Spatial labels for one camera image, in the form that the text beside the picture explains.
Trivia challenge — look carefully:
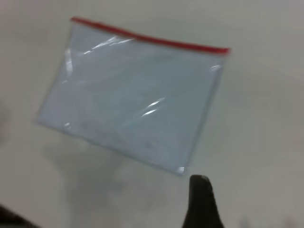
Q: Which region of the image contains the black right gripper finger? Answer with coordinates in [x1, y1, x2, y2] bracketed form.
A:
[180, 174, 225, 228]

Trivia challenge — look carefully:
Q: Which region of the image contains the clear bag with red zipper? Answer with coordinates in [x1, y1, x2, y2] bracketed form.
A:
[33, 16, 231, 178]

